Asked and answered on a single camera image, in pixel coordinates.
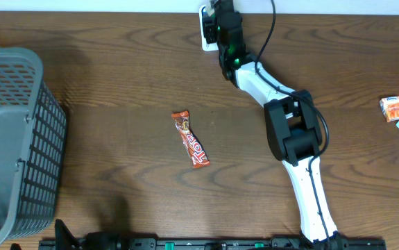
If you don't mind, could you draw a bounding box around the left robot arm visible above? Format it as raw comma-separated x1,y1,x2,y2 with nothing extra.
54,219,128,250

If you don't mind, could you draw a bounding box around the orange small snack packet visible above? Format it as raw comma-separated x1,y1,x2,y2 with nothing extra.
380,96,399,122

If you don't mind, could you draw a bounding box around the grey plastic mesh basket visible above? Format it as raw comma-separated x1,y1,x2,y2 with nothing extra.
0,47,67,244

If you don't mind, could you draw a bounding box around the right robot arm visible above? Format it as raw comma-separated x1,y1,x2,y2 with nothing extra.
200,0,337,249

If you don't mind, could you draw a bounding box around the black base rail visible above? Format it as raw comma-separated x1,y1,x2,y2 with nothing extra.
38,237,387,250

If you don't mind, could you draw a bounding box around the green lid jar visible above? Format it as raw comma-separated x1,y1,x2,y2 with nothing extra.
205,0,221,17

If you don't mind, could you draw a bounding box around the red Top chocolate bar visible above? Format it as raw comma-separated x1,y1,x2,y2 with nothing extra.
171,110,210,169

